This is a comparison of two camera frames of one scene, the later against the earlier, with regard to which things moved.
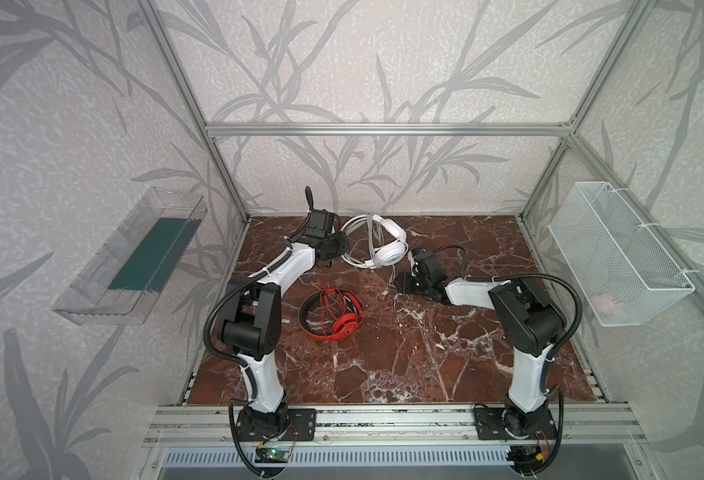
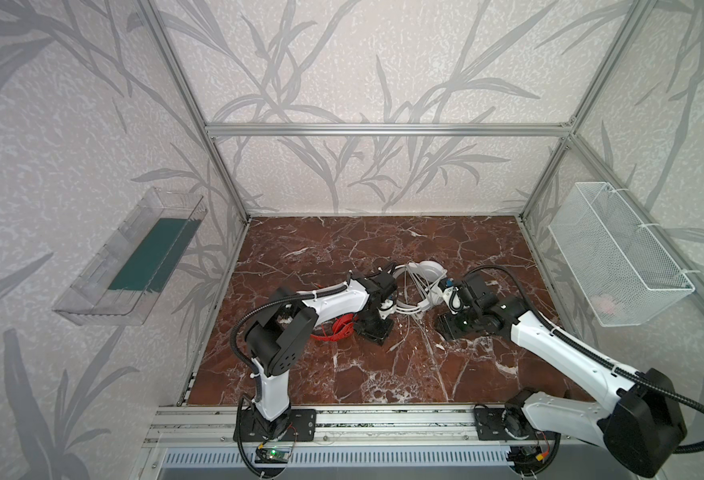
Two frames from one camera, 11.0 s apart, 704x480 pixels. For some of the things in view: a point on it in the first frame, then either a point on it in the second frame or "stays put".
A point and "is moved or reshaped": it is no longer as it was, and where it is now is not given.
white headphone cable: x=376 y=239 → x=417 y=317
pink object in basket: x=603 y=303 stays put
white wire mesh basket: x=623 y=274 stays put
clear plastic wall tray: x=121 y=284 stays put
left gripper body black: x=333 y=241 → x=377 y=327
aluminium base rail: x=392 y=426 stays put
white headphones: x=389 y=242 is moved or reshaped
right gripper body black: x=415 y=283 → x=450 y=324
